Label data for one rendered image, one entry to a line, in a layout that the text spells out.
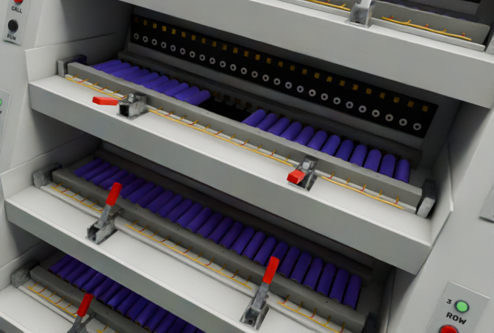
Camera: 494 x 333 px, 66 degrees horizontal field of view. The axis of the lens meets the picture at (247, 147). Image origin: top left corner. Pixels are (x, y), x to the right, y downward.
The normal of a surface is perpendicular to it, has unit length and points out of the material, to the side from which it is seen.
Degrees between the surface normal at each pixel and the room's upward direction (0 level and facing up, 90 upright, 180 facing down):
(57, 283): 20
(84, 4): 90
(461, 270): 90
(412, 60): 110
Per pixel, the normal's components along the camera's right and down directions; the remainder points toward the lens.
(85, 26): 0.89, 0.35
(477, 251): -0.33, 0.07
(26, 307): 0.18, -0.85
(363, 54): -0.42, 0.39
